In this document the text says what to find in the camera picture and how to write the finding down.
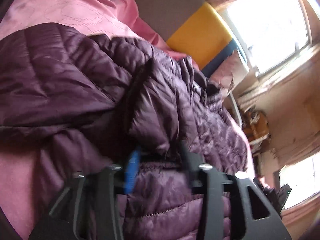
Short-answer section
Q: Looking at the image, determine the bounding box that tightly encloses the purple puffer jacket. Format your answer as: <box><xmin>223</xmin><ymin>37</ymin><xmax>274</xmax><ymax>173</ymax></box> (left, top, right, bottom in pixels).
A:
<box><xmin>0</xmin><ymin>23</ymin><xmax>251</xmax><ymax>240</ymax></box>

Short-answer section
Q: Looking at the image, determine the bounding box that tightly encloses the wooden desk with clutter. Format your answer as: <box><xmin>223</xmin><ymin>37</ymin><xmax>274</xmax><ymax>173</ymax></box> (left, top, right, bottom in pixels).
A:
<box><xmin>242</xmin><ymin>107</ymin><xmax>271</xmax><ymax>154</ymax></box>

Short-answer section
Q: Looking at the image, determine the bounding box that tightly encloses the pink bed quilt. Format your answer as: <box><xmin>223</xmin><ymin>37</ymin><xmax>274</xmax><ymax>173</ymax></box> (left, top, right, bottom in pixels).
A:
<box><xmin>0</xmin><ymin>0</ymin><xmax>256</xmax><ymax>240</ymax></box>

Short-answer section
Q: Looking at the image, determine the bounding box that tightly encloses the right pink curtain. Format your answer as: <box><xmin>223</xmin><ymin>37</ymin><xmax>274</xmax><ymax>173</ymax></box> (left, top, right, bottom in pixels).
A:
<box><xmin>238</xmin><ymin>42</ymin><xmax>319</xmax><ymax>112</ymax></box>

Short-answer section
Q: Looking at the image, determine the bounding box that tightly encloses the deer print pillow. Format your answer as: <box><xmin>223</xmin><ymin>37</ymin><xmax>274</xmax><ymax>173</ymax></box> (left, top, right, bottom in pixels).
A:
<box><xmin>209</xmin><ymin>49</ymin><xmax>249</xmax><ymax>98</ymax></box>

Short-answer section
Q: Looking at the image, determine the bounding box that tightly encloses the window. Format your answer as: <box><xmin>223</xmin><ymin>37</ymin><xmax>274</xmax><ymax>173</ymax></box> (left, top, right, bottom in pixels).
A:
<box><xmin>220</xmin><ymin>0</ymin><xmax>311</xmax><ymax>77</ymax></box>

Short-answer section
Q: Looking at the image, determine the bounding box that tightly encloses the grey yellow blue headboard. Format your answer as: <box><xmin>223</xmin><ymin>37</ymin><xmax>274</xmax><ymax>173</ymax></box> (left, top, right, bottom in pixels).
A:
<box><xmin>135</xmin><ymin>0</ymin><xmax>246</xmax><ymax>77</ymax></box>

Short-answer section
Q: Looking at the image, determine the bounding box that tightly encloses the grey metal bed rail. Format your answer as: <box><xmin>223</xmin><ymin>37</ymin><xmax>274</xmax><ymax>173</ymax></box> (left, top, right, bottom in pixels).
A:
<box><xmin>228</xmin><ymin>92</ymin><xmax>242</xmax><ymax>128</ymax></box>

